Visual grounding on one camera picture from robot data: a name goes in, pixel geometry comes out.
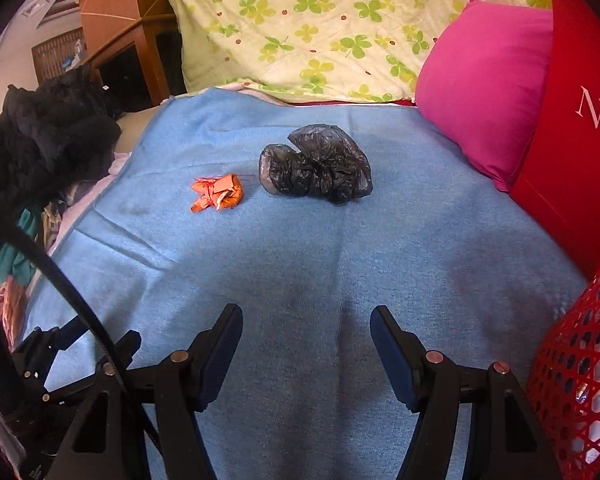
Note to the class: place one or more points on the wooden cabinet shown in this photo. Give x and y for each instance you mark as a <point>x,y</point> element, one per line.
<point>115,0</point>

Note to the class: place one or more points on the white bed sheet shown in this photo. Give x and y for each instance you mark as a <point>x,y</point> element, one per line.
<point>80,210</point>

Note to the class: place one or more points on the crumpled orange wrapper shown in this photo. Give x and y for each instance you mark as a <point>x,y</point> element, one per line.
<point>225,192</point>

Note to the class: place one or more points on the teal cloth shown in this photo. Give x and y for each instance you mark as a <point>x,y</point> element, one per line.
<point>25,222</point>

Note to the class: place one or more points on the striped pink orange cloth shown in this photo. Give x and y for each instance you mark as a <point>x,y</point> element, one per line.
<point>10,310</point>

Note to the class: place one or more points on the red mesh basket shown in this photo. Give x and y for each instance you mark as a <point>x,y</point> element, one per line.
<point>570,360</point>

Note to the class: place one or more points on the pink pillow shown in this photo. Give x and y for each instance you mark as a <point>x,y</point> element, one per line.
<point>480,85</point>

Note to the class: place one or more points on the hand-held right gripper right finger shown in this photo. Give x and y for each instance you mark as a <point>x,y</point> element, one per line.
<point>395,355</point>

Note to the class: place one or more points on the brown woven screen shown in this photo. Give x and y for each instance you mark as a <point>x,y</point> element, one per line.
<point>50,55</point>

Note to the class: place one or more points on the beige mattress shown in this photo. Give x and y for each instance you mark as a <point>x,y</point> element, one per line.
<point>132,130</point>

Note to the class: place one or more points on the black cloth pile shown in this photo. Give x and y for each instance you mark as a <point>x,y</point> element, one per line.
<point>40,145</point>

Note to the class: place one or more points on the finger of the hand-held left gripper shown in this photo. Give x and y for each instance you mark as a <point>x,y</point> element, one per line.
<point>130,345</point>
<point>70,330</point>

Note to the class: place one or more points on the red paper bag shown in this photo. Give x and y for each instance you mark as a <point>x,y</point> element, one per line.
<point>560,160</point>

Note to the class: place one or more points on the black plastic bag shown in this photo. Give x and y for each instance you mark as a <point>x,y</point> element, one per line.
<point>315,170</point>

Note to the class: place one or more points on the clover print quilt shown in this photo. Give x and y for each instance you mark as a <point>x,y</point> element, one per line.
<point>305,20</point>

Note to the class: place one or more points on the blue blanket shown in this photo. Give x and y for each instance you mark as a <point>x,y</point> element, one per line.
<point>305,260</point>

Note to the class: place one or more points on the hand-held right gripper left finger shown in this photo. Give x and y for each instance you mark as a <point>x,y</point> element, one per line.
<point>220,360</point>

